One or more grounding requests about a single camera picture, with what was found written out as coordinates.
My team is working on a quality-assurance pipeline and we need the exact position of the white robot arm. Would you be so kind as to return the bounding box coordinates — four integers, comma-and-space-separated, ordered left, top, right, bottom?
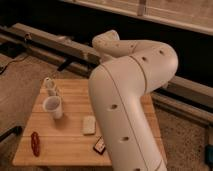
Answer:
88, 30, 178, 171

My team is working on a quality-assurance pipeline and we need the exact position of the white plastic cup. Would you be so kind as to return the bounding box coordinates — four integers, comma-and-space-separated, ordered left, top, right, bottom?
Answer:
42, 96, 63, 119

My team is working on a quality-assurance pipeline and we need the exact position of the small white bottle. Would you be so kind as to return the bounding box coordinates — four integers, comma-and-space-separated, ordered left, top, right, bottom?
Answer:
44, 77, 59, 96

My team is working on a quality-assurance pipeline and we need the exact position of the dark chocolate bar box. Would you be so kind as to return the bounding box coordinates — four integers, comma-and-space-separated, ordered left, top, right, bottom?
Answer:
93, 137, 106, 155

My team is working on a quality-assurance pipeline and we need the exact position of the wooden table board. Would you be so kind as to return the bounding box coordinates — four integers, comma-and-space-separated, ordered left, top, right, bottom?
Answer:
12, 78, 168, 167

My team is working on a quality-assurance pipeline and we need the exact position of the red sausage toy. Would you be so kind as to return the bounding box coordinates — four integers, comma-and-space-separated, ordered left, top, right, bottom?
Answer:
31, 132, 40, 157

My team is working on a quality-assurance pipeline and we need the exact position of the blue object at right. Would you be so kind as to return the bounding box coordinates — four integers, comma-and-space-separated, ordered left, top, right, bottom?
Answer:
205, 144, 213, 167

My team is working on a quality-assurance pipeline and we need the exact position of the long grey metal rail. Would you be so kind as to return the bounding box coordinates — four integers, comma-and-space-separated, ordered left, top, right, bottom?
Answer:
0, 23, 213, 124

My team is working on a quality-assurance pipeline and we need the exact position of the black cable on floor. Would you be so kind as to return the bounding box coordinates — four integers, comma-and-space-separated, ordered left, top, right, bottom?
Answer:
0, 53, 31, 75

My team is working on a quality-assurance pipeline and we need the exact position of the black handle at left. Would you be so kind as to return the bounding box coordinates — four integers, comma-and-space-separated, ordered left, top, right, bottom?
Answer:
0, 126, 22, 142

